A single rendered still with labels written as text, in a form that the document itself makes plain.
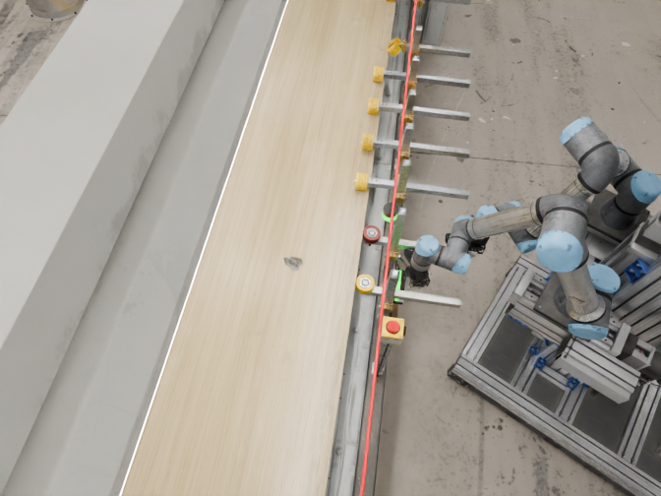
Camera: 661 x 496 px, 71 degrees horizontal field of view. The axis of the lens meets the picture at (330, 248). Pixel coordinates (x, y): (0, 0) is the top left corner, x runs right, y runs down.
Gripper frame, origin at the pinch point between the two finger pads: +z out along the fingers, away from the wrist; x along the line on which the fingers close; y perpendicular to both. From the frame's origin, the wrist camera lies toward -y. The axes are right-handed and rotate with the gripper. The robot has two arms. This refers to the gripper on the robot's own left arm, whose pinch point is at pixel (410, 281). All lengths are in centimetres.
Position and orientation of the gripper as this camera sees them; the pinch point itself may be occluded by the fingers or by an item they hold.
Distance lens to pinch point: 194.7
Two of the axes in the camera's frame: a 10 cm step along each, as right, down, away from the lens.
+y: 2.0, 8.5, -4.9
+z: -0.1, 5.0, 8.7
